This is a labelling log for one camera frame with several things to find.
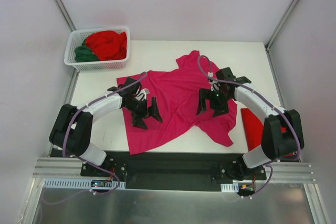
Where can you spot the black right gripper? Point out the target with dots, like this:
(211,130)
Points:
(212,102)

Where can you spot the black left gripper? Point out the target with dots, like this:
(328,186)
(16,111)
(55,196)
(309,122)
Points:
(143,111)

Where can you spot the pink t shirt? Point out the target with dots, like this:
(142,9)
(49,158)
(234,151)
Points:
(177,98)

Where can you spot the white perforated plastic basket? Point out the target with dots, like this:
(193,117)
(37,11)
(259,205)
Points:
(77,38)

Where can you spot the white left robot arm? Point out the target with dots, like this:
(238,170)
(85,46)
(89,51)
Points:
(71,131)

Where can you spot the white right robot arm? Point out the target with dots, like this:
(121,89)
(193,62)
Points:
(261,107)

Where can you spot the folded red t shirt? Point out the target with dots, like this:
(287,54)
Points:
(252,127)

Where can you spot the red t shirt in basket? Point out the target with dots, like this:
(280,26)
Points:
(108,45)

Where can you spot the green t shirt in basket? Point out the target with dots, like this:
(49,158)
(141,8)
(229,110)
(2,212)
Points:
(85,54)

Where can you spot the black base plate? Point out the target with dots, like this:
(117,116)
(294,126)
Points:
(167,171)

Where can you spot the right aluminium frame post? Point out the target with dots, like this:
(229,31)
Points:
(281,24)

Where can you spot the aluminium frame post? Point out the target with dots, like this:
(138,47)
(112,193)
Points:
(281,24)
(62,6)

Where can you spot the left aluminium frame post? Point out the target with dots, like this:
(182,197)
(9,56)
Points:
(62,6)

